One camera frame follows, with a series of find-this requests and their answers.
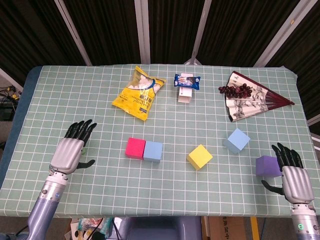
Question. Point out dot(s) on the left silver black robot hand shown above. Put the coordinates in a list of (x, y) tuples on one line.
[(66, 155)]

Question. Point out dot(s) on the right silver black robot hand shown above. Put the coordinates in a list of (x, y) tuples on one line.
[(297, 183)]

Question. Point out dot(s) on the red foam cube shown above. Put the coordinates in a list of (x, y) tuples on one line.
[(135, 147)]

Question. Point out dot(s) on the light blue foam cube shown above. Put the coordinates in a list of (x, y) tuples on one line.
[(237, 140), (153, 151)]

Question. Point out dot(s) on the yellow foam cube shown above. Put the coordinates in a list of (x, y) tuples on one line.
[(200, 156)]

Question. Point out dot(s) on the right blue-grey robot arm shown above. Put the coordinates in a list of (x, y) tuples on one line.
[(306, 223)]

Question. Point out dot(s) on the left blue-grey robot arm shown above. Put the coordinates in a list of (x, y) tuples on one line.
[(45, 207)]

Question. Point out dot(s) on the green foam cube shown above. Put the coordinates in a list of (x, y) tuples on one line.
[(84, 150)]

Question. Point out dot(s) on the purple foam cube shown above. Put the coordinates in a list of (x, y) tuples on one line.
[(267, 166)]

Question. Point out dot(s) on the yellow upright bar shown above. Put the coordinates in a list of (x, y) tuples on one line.
[(254, 228)]

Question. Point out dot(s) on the teal printed plastic bag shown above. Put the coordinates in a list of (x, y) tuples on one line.
[(85, 223)]

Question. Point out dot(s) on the black equipment box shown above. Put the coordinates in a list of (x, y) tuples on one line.
[(6, 113)]

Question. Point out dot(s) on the brown cardboard box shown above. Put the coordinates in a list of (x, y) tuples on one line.
[(225, 228)]

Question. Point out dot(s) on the yellow snack bag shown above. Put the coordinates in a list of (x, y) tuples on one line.
[(136, 98)]

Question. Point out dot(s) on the painted paper folding fan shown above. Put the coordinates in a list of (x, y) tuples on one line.
[(245, 107)]

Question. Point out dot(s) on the green checkered tablecloth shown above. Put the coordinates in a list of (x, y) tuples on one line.
[(160, 190)]

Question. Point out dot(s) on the dark red grape bunch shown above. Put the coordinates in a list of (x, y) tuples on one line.
[(235, 91)]

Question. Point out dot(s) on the blue-grey robot torso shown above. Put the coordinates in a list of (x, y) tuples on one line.
[(160, 230)]

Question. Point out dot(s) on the blue cookie packet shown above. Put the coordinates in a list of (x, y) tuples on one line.
[(187, 81)]

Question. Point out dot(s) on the white metal frame post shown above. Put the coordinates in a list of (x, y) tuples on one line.
[(283, 32), (142, 30), (202, 25), (315, 121), (72, 32), (10, 78)]

